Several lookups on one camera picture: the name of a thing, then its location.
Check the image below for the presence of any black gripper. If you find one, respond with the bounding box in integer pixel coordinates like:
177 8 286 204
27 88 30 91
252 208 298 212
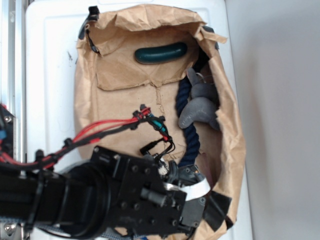
91 146 210 237

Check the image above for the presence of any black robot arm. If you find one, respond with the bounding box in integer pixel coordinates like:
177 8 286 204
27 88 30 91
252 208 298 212
0 147 211 240

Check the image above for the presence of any grey plush toy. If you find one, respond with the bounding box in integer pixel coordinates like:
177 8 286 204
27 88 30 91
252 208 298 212
178 67 220 131

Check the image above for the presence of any brown paper bag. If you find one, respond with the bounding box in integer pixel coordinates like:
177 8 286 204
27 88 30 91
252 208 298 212
74 4 246 240

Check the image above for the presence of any dark green cucumber toy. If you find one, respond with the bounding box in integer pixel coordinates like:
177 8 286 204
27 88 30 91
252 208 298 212
134 42 188 65

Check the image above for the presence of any dark blue rope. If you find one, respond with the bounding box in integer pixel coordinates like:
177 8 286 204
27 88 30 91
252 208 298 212
176 48 210 168

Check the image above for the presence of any red and black cable bundle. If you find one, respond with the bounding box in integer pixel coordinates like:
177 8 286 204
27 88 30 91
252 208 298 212
0 103 176 171

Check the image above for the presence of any aluminium rail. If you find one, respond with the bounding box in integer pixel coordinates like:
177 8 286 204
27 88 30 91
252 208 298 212
0 0 29 163

